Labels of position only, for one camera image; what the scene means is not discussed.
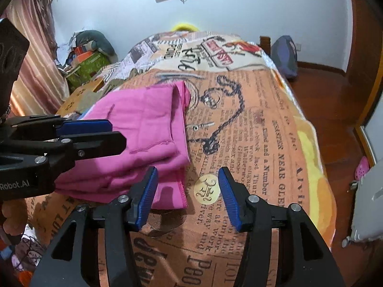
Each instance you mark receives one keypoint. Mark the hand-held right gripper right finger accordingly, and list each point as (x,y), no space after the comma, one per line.
(230,201)

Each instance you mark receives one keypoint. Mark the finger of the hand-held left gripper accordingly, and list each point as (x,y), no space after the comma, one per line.
(85,127)
(98,143)

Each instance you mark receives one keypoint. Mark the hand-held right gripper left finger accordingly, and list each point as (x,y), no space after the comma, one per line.
(146,198)

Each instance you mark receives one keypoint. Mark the pink pants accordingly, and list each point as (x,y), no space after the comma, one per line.
(134,125)

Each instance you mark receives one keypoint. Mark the person's left hand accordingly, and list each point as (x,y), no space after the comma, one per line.
(13,215)

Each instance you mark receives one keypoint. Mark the wooden lap desk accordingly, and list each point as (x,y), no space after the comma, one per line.
(71,103)

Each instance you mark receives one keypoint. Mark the green patterned bag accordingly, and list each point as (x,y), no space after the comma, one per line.
(86,71)

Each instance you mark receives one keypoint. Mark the orange box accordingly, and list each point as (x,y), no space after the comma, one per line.
(83,51)

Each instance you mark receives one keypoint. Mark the pile of pale clothes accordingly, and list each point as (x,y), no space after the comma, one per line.
(65,50)

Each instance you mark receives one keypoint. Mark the newspaper print blanket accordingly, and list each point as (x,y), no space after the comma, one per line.
(254,125)

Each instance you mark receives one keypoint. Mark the striped pink curtain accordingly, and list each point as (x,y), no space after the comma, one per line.
(33,65)

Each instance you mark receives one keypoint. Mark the pink slipper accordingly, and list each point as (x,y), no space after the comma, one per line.
(362,167)

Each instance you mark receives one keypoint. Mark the grey suitcase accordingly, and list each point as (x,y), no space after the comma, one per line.
(368,209)

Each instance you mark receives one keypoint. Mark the wooden wardrobe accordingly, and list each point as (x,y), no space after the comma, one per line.
(363,131)

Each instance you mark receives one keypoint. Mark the grey blue backpack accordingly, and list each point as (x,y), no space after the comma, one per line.
(284,55)

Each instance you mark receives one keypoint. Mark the wooden door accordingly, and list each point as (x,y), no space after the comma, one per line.
(365,50)

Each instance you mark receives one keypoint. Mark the wooden bed post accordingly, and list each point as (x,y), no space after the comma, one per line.
(265,44)

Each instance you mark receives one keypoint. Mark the wall socket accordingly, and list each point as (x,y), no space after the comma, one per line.
(299,47)

